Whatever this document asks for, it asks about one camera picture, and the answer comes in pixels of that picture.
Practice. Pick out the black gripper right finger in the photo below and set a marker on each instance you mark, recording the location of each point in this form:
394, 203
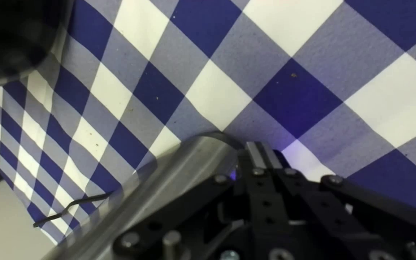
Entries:
342, 212

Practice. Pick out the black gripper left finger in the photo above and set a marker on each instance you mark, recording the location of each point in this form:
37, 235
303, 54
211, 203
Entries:
208, 218

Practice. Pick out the silver metal toaster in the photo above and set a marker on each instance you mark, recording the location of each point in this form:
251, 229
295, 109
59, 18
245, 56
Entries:
169, 193

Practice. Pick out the blue white checkered tablecloth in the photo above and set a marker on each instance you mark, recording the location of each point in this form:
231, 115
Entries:
266, 77

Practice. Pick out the black pot with glass lid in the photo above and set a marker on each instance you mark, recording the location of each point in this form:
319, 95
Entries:
10, 38

